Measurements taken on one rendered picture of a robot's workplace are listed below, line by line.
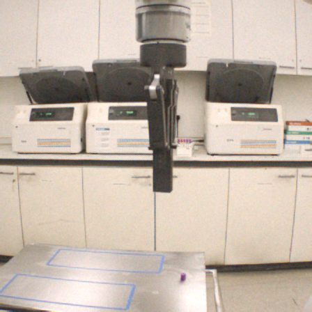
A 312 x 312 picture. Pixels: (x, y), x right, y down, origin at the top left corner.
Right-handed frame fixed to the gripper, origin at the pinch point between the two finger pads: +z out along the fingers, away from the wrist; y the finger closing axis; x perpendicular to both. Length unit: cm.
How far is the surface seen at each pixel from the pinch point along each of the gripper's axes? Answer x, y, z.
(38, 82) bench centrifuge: 155, 217, -23
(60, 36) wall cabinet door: 140, 223, -60
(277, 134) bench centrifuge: -24, 230, 14
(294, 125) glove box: -40, 274, 10
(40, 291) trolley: 37, 18, 37
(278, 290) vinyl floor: -33, 198, 119
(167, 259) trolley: 11, 51, 37
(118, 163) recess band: 86, 210, 36
